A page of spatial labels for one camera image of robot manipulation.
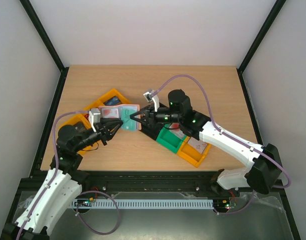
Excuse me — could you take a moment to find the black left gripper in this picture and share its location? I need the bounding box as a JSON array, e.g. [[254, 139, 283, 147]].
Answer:
[[74, 118, 124, 152]]

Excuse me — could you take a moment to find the blue card stack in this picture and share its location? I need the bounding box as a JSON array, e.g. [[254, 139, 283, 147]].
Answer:
[[103, 96, 122, 106]]

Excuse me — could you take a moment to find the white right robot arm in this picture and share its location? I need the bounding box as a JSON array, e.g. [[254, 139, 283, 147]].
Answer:
[[130, 89, 282, 196]]

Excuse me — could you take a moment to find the purple floor cable loop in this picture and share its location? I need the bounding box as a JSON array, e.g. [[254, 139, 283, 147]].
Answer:
[[74, 190, 121, 235]]

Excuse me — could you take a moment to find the yellow triple storage bin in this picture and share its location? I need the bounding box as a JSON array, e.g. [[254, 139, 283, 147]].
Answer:
[[53, 89, 131, 154]]

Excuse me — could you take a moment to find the black storage bin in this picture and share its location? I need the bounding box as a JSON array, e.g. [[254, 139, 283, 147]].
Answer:
[[139, 104, 166, 141]]

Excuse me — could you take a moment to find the green storage bin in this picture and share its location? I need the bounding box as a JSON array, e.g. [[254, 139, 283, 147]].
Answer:
[[156, 125, 186, 154]]

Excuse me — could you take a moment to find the yellow single storage bin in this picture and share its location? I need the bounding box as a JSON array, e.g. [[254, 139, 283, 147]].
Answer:
[[177, 137, 211, 168]]

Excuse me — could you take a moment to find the black card stack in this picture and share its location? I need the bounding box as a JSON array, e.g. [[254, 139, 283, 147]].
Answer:
[[73, 121, 86, 133]]

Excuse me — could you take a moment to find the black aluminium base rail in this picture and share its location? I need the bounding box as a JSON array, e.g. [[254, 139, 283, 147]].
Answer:
[[17, 170, 284, 198]]

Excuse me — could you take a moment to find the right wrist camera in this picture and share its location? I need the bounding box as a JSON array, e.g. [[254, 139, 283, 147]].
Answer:
[[143, 89, 160, 112]]

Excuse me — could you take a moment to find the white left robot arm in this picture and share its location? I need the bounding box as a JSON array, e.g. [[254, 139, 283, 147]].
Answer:
[[1, 118, 123, 240]]

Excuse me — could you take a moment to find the red dot card stack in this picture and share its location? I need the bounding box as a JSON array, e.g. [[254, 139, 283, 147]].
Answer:
[[170, 129, 187, 140]]

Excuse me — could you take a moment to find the white slotted cable duct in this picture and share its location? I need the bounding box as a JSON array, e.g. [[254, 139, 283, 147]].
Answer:
[[69, 199, 214, 210]]

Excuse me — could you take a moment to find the pale pink card stack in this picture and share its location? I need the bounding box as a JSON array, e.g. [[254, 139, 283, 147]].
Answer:
[[187, 137, 208, 154]]

